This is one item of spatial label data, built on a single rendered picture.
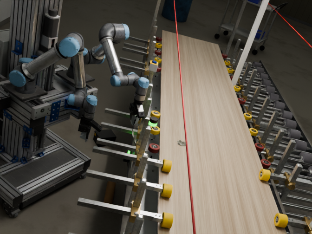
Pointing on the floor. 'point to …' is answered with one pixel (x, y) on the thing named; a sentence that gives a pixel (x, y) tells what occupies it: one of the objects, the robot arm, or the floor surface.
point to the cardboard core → (109, 192)
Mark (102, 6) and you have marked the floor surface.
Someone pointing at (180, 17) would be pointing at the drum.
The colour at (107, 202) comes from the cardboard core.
